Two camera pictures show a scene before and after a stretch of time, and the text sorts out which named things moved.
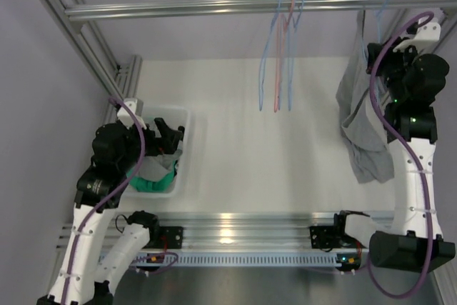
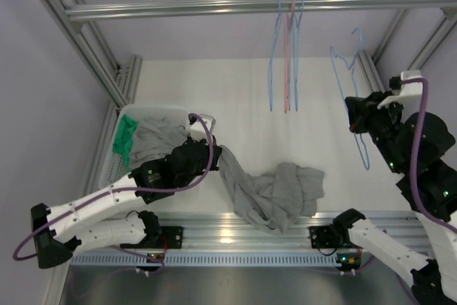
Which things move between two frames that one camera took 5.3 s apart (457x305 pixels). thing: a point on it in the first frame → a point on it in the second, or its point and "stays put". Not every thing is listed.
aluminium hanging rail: [259, 5] stays put
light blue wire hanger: [264, 49] → [278, 18]
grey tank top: [358, 114] → [275, 198]
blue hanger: [292, 30] → [295, 46]
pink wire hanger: [281, 26] → [288, 18]
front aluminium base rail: [232, 230] stays put
